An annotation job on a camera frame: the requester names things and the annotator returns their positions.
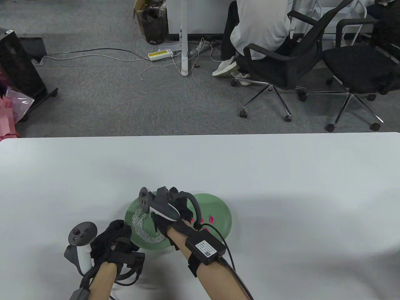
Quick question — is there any person's right forearm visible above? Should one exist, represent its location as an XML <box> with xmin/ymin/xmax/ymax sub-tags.
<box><xmin>166</xmin><ymin>222</ymin><xmax>254</xmax><ymax>300</ymax></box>

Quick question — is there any green plate with rice ring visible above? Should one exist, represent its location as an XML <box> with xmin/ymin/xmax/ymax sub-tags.
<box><xmin>124</xmin><ymin>195</ymin><xmax>175</xmax><ymax>250</ymax></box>

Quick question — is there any grey and white controller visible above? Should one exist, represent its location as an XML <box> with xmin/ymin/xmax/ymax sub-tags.
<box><xmin>138</xmin><ymin>187</ymin><xmax>201</xmax><ymax>228</ymax></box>
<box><xmin>64</xmin><ymin>222</ymin><xmax>98</xmax><ymax>276</ymax></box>

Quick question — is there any yellow power strip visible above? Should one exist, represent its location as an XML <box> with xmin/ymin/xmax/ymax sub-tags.
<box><xmin>148</xmin><ymin>49</ymin><xmax>173</xmax><ymax>62</ymax></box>

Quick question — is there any black mesh office chair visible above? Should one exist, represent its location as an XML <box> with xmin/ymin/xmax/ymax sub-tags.
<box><xmin>231</xmin><ymin>0</ymin><xmax>355</xmax><ymax>122</ymax></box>
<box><xmin>322</xmin><ymin>19</ymin><xmax>400</xmax><ymax>133</ymax></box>

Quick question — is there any white power strip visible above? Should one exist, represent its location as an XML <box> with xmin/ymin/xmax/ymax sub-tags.
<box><xmin>188</xmin><ymin>40</ymin><xmax>217</xmax><ymax>57</ymax></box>

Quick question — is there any black sensor box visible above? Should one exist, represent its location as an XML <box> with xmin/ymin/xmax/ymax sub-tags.
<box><xmin>185</xmin><ymin>231</ymin><xmax>226</xmax><ymax>266</ymax></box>
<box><xmin>69</xmin><ymin>289</ymin><xmax>91</xmax><ymax>300</ymax></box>

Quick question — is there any black glove cable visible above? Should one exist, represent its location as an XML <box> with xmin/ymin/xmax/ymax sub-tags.
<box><xmin>80</xmin><ymin>253</ymin><xmax>146</xmax><ymax>286</ymax></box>
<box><xmin>195</xmin><ymin>222</ymin><xmax>254</xmax><ymax>300</ymax></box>

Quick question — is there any plain green plate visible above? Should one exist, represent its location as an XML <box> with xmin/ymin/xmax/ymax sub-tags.
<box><xmin>187</xmin><ymin>193</ymin><xmax>233</xmax><ymax>241</ymax></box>

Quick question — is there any grey floor cable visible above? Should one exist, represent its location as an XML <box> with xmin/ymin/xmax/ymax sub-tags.
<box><xmin>47</xmin><ymin>54</ymin><xmax>149</xmax><ymax>62</ymax></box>

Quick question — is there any black floor cable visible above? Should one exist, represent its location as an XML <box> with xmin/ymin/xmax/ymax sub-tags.
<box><xmin>42</xmin><ymin>48</ymin><xmax>150</xmax><ymax>61</ymax></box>

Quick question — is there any black rolling cabinet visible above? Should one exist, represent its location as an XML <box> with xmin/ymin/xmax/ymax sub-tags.
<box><xmin>0</xmin><ymin>30</ymin><xmax>59</xmax><ymax>122</ymax></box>

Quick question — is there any person's left hand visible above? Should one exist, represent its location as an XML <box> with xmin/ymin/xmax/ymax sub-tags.
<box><xmin>91</xmin><ymin>220</ymin><xmax>145</xmax><ymax>270</ymax></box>

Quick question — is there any black floor box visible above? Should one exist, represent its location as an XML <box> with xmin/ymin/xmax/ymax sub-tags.
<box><xmin>19</xmin><ymin>37</ymin><xmax>48</xmax><ymax>63</ymax></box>

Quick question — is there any white metal rack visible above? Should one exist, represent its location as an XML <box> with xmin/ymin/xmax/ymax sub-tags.
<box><xmin>312</xmin><ymin>0</ymin><xmax>368</xmax><ymax>47</ymax></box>

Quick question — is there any pink gift bag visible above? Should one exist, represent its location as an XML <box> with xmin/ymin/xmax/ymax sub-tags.
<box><xmin>0</xmin><ymin>95</ymin><xmax>20</xmax><ymax>139</ymax></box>

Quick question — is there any clear pink wrapped bag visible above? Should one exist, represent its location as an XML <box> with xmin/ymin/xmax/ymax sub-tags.
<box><xmin>5</xmin><ymin>87</ymin><xmax>35</xmax><ymax>123</ymax></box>

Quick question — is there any thin white cable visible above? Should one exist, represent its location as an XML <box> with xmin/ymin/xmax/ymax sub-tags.
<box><xmin>139</xmin><ymin>58</ymin><xmax>182</xmax><ymax>81</ymax></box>

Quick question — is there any black bag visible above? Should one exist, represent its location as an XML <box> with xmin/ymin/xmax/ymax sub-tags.
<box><xmin>367</xmin><ymin>0</ymin><xmax>400</xmax><ymax>57</ymax></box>

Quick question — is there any person's left forearm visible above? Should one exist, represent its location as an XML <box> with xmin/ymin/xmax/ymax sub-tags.
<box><xmin>80</xmin><ymin>262</ymin><xmax>121</xmax><ymax>300</ymax></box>

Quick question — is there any cardboard box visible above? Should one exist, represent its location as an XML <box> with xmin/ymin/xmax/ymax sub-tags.
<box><xmin>134</xmin><ymin>0</ymin><xmax>147</xmax><ymax>35</ymax></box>

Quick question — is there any person's right hand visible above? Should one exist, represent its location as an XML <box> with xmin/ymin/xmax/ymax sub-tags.
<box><xmin>151</xmin><ymin>187</ymin><xmax>197</xmax><ymax>250</ymax></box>

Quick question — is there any black trash bin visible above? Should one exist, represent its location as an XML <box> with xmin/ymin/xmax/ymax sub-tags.
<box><xmin>141</xmin><ymin>6</ymin><xmax>169</xmax><ymax>45</ymax></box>

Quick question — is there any white desk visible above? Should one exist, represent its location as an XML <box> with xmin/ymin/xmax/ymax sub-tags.
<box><xmin>167</xmin><ymin>0</ymin><xmax>238</xmax><ymax>76</ymax></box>

